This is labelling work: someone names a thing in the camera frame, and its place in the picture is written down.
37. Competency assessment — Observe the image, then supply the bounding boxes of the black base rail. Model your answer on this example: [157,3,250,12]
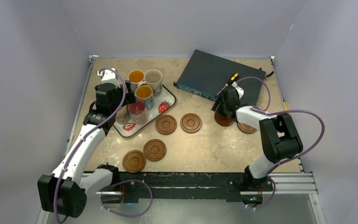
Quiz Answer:
[91,172,274,204]

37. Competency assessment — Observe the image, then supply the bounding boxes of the beige cream mug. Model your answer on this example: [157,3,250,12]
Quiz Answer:
[115,105,129,125]

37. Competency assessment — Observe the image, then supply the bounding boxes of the wooden coaster three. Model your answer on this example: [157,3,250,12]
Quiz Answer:
[214,112,234,126]

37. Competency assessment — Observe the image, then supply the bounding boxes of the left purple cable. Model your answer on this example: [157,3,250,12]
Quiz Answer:
[53,67,154,224]

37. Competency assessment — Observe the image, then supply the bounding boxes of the wooden coaster five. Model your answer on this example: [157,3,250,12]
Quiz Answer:
[143,139,166,161]

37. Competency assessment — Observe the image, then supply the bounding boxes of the wooden coaster one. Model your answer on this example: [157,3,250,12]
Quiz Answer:
[155,115,177,135]

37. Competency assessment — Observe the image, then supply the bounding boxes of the yellow black screwdriver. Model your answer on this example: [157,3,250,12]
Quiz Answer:
[216,73,239,97]

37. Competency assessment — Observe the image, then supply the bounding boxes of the cream white mug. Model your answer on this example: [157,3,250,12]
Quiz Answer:
[144,69,163,97]

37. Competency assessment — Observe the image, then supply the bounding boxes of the blue mug orange inside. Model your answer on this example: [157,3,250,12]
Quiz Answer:
[135,85,155,110]

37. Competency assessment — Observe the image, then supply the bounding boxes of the wooden coaster six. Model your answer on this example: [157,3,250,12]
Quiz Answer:
[123,150,146,173]

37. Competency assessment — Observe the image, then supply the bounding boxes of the dark blue network switch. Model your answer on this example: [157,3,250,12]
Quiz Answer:
[174,49,266,101]

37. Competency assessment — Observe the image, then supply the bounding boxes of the wooden coaster two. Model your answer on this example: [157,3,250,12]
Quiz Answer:
[180,113,202,133]

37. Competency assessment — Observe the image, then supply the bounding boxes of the white strawberry tray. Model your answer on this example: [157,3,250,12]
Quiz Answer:
[112,83,177,139]

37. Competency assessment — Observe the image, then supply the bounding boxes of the pink inside dark mug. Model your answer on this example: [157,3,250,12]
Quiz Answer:
[128,99,148,125]

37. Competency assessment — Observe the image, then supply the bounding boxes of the wooden coaster four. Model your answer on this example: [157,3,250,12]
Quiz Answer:
[237,123,257,134]

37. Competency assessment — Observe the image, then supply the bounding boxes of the white floral mug orange inside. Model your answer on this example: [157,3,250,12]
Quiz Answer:
[128,70,145,92]

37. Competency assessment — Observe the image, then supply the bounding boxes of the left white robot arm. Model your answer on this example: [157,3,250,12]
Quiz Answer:
[37,81,136,218]

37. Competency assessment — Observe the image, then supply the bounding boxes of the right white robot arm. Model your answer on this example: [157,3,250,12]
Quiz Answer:
[212,87,303,190]

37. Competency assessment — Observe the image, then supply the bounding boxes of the aluminium frame rail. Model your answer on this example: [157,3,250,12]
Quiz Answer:
[241,173,318,196]

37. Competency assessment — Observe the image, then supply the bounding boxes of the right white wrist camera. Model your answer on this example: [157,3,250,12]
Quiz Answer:
[231,82,244,99]

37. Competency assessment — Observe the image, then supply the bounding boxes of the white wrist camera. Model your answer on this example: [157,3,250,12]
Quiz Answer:
[97,69,121,87]
[231,82,244,99]

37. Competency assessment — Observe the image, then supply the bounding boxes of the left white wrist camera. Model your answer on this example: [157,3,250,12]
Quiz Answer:
[97,69,121,87]

